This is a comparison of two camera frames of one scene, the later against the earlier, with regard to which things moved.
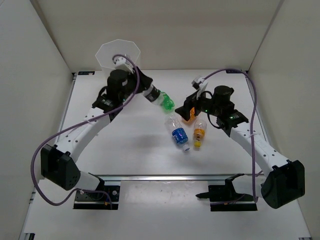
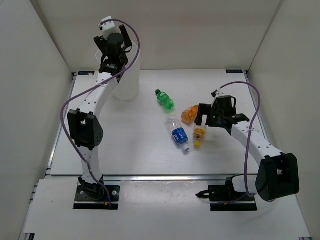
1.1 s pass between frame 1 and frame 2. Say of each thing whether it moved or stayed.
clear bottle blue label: stayed
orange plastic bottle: stayed
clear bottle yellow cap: stayed
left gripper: moved
